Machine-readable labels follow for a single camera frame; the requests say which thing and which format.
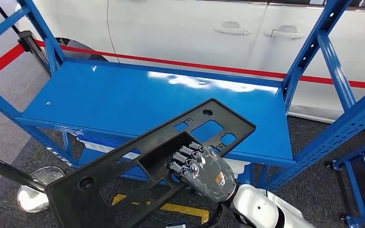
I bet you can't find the yellow floor tape square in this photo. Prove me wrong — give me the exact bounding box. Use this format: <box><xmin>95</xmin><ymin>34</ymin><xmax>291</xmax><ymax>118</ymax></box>
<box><xmin>111</xmin><ymin>193</ymin><xmax>210</xmax><ymax>225</ymax></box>

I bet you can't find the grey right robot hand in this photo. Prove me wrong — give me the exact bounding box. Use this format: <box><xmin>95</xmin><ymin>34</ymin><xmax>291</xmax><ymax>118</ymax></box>
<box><xmin>166</xmin><ymin>141</ymin><xmax>238</xmax><ymax>204</ymax></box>

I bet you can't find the chrome stanchion post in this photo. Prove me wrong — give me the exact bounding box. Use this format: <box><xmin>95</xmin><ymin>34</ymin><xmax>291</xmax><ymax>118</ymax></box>
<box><xmin>16</xmin><ymin>30</ymin><xmax>51</xmax><ymax>76</ymax></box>
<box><xmin>0</xmin><ymin>150</ymin><xmax>66</xmax><ymax>214</ymax></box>

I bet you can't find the black plastic plate bracket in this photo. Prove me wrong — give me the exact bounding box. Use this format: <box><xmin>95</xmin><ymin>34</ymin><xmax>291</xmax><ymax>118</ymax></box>
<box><xmin>45</xmin><ymin>98</ymin><xmax>257</xmax><ymax>228</ymax></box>

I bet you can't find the red barrier belt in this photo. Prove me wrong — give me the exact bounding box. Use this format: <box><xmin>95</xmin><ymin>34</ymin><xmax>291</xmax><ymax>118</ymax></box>
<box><xmin>0</xmin><ymin>43</ymin><xmax>26</xmax><ymax>83</ymax></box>
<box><xmin>34</xmin><ymin>39</ymin><xmax>365</xmax><ymax>90</ymax></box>

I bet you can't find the blue metal shelf rack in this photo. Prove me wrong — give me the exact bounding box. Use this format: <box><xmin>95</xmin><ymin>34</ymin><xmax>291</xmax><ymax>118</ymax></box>
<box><xmin>0</xmin><ymin>0</ymin><xmax>365</xmax><ymax>193</ymax></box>

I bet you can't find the white car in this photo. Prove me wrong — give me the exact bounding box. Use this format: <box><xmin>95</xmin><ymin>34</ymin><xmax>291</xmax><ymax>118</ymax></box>
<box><xmin>15</xmin><ymin>0</ymin><xmax>365</xmax><ymax>124</ymax></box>

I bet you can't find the blue metal cart frame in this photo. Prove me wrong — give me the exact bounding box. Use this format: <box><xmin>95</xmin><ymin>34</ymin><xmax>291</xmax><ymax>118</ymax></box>
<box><xmin>325</xmin><ymin>135</ymin><xmax>365</xmax><ymax>228</ymax></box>

